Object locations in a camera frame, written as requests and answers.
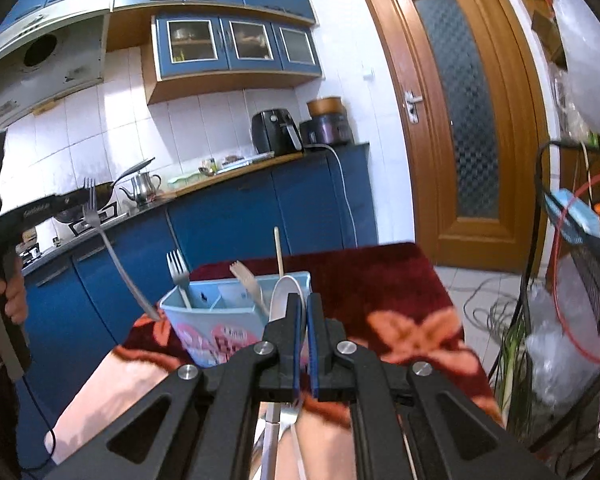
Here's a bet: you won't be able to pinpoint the white plastic spoon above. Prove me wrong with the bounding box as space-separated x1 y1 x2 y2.
260 275 306 479

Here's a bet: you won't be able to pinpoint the wooden chopstick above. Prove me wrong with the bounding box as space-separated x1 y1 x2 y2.
273 226 285 278

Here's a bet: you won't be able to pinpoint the blue lower kitchen cabinets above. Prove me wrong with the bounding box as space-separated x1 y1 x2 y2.
17 144 378 467

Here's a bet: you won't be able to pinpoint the gas stove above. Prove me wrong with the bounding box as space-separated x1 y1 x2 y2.
19 201 129 266

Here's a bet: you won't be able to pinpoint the light blue chopsticks box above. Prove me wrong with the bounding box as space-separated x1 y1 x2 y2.
159 271 312 367

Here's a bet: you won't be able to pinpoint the black wok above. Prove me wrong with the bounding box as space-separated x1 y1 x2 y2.
54 156 157 226

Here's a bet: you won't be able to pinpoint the red orange floral blanket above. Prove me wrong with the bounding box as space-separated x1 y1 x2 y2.
44 242 504 480

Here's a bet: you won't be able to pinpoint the steel kettle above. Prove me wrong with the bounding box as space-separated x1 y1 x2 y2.
120 172 162 206

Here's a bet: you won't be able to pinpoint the clear plastic bag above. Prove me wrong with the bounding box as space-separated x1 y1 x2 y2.
524 256 600 412

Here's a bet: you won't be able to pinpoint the grey range hood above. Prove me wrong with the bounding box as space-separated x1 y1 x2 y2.
0 9 108 129

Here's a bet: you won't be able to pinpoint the black air fryer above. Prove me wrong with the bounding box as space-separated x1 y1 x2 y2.
251 108 303 156

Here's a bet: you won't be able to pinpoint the dark rice cooker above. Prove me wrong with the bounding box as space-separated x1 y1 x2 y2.
300 113 353 146

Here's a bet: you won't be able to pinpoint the brown pot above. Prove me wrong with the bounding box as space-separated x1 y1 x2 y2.
306 96 347 117

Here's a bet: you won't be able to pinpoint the wooden door with glass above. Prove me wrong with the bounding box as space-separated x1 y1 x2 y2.
365 0 548 274

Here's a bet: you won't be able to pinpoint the white hanging plastic bag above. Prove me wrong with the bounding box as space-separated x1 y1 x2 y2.
553 0 600 134

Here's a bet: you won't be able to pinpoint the black wire rack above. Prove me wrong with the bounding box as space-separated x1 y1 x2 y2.
488 138 600 461

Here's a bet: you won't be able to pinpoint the blue glass-door wall cabinet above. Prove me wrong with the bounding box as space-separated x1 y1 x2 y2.
140 14 322 105

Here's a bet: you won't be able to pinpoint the white power cord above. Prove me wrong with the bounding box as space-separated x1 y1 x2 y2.
304 143 361 248

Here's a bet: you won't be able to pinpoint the silver door handle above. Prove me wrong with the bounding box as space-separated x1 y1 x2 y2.
404 90 424 125

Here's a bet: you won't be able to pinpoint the red cable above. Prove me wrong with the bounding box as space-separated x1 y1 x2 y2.
552 169 600 366

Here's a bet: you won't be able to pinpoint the wooden wall shelf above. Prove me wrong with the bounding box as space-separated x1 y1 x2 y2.
522 0 567 70

